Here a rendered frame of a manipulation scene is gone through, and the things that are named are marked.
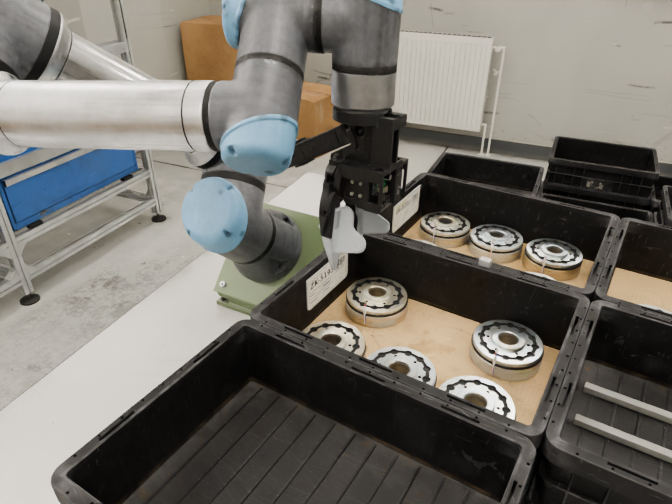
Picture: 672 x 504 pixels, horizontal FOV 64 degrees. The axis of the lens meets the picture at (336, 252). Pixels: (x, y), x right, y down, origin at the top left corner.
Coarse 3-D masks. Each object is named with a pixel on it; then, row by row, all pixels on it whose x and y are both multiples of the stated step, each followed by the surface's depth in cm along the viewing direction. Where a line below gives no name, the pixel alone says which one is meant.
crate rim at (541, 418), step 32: (320, 256) 86; (448, 256) 86; (288, 288) 79; (544, 288) 79; (256, 320) 72; (576, 320) 75; (352, 352) 67; (416, 384) 62; (480, 416) 58; (544, 416) 58
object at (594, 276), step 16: (416, 176) 114; (432, 176) 114; (496, 192) 108; (512, 192) 107; (384, 208) 101; (576, 208) 101; (400, 240) 91; (416, 240) 91; (608, 240) 91; (464, 256) 86; (512, 272) 82; (592, 272) 82; (576, 288) 79; (592, 288) 79
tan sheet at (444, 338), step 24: (336, 312) 90; (408, 312) 90; (432, 312) 90; (384, 336) 85; (408, 336) 85; (432, 336) 85; (456, 336) 85; (432, 360) 80; (456, 360) 80; (552, 360) 80; (504, 384) 76; (528, 384) 76; (528, 408) 72
